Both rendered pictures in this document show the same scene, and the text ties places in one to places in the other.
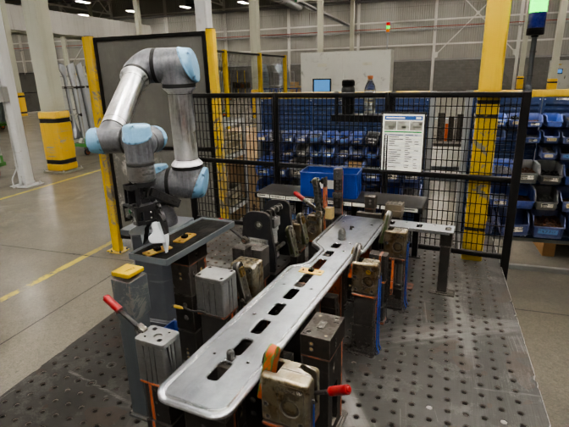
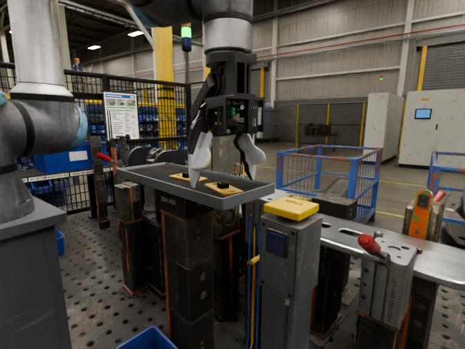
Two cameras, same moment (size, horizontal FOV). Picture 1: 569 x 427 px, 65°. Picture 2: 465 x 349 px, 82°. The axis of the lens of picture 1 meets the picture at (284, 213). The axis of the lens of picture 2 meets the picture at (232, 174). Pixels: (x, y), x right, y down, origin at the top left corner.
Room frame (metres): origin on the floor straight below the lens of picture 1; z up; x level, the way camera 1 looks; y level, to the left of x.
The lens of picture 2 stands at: (1.07, 0.81, 1.28)
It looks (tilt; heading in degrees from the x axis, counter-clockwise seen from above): 12 degrees down; 289
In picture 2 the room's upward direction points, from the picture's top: straight up
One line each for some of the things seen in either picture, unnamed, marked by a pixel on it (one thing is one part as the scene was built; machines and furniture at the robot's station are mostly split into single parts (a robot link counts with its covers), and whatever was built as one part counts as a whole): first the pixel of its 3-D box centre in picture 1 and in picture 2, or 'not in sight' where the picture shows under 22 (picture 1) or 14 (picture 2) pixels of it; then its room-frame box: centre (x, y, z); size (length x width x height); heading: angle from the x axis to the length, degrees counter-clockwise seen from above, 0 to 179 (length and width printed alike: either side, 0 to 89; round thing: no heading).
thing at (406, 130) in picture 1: (402, 142); (122, 116); (2.29, -0.61, 1.30); 0.23 x 0.02 x 0.31; 65
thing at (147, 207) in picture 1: (142, 202); (230, 97); (1.21, 0.40, 1.32); 0.09 x 0.08 x 0.12; 139
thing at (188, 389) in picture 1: (311, 275); (228, 198); (1.38, -0.09, 1.00); 1.38 x 0.22 x 0.02; 155
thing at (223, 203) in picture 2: (186, 238); (185, 179); (1.34, 0.31, 1.16); 0.37 x 0.14 x 0.02; 155
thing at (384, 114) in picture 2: not in sight; (384, 121); (-0.76, -8.80, 1.22); 2.40 x 0.54 x 2.45; 68
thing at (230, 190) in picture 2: (157, 248); (223, 185); (1.23, 0.38, 1.17); 0.08 x 0.04 x 0.01; 139
